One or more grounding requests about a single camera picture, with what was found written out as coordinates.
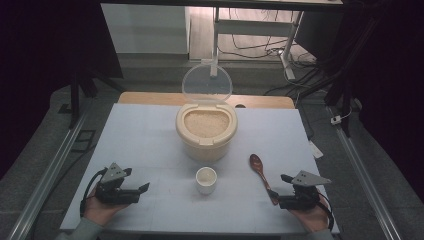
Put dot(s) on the aluminium rail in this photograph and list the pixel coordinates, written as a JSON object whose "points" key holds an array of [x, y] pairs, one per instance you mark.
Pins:
{"points": [[363, 180], [50, 173]]}

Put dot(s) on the clear plastic container lid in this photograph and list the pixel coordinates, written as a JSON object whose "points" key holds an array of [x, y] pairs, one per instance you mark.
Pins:
{"points": [[206, 81]]}

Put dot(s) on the person's right hand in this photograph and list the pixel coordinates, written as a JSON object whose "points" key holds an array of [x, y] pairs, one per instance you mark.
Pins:
{"points": [[313, 218]]}

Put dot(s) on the white rice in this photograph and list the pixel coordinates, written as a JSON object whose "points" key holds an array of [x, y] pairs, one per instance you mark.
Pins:
{"points": [[206, 123]]}

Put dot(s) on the small white device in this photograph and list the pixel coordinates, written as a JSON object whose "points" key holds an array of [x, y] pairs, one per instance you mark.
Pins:
{"points": [[336, 120]]}

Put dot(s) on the brown wooden spoon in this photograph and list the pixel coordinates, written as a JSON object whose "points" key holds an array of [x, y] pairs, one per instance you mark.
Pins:
{"points": [[256, 164]]}

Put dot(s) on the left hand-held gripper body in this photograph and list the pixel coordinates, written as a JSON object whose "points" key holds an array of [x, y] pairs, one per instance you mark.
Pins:
{"points": [[115, 195]]}

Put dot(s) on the wooden table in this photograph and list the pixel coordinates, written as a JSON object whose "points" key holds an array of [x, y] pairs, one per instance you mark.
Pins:
{"points": [[150, 98]]}

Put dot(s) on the person's left hand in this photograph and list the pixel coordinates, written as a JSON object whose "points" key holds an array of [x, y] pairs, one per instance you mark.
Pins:
{"points": [[100, 211]]}

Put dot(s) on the white desk frame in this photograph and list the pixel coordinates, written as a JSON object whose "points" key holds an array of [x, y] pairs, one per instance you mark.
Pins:
{"points": [[253, 28]]}

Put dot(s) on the white paper tag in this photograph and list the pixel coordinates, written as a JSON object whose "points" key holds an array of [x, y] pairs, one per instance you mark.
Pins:
{"points": [[316, 150]]}

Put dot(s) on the beige rice container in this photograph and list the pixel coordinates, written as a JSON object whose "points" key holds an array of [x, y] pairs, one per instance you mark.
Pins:
{"points": [[203, 150]]}

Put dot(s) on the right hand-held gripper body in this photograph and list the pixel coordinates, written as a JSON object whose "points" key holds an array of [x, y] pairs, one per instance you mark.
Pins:
{"points": [[301, 200]]}

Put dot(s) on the white cup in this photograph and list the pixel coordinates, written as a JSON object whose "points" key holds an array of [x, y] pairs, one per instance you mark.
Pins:
{"points": [[206, 181]]}

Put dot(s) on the black stand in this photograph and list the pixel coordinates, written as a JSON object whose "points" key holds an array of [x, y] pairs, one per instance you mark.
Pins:
{"points": [[75, 96], [336, 86]]}

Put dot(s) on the white cabinet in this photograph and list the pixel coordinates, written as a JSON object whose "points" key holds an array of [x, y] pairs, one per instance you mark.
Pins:
{"points": [[143, 30]]}

